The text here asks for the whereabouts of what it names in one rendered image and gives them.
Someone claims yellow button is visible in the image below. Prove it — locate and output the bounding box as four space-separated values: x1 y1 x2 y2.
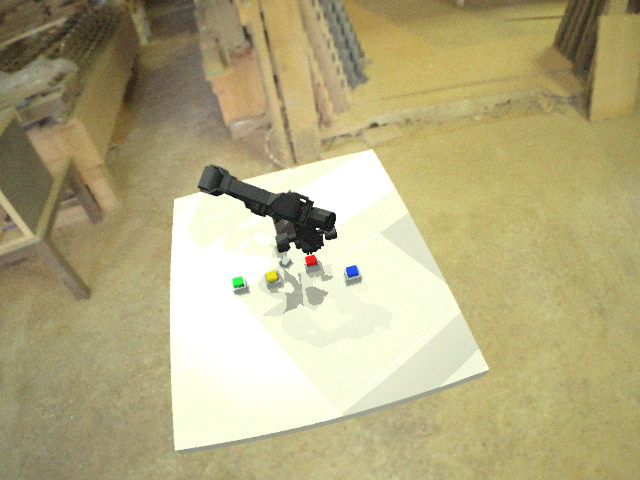
265 271 282 289

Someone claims red button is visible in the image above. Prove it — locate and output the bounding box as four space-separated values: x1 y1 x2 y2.
303 255 321 274

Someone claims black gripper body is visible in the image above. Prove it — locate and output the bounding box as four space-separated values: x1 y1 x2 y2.
275 223 338 253

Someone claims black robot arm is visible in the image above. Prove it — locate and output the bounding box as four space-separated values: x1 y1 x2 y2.
197 164 336 253

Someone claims green button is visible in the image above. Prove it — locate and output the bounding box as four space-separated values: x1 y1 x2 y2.
231 276 248 295

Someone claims blue button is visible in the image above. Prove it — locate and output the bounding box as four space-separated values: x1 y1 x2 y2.
343 265 363 285

